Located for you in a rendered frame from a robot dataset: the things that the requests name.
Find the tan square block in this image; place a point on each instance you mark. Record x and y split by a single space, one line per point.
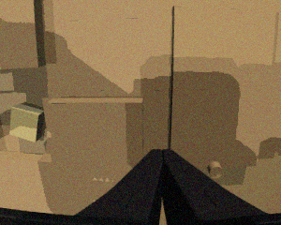
26 122

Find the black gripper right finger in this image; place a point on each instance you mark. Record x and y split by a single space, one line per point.
192 198

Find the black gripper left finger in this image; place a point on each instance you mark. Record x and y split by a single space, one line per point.
135 200

